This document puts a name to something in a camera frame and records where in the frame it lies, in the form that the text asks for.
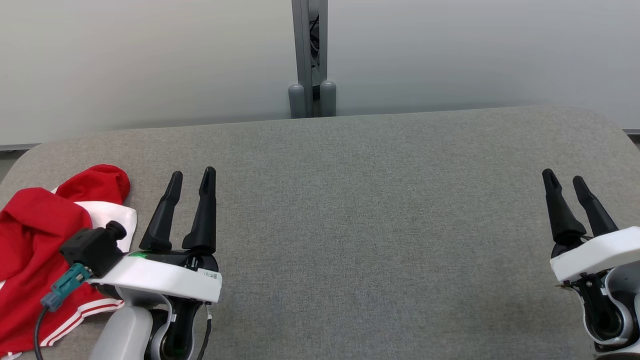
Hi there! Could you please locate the black cable with teal plug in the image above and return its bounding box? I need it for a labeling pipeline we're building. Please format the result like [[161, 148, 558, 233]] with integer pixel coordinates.
[[34, 263, 94, 360]]

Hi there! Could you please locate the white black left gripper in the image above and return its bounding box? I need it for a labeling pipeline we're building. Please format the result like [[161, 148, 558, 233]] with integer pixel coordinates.
[[87, 167, 223, 304]]

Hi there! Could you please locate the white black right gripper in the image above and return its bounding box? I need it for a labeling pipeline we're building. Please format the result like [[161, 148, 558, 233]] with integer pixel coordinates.
[[542, 169, 640, 284]]

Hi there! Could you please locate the red jersey with white striped trim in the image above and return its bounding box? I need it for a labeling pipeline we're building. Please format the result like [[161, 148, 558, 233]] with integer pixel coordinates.
[[0, 187, 139, 360]]

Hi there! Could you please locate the grey partition post with feet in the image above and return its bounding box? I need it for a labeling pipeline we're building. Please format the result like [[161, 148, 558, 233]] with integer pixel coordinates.
[[288, 0, 337, 120]]

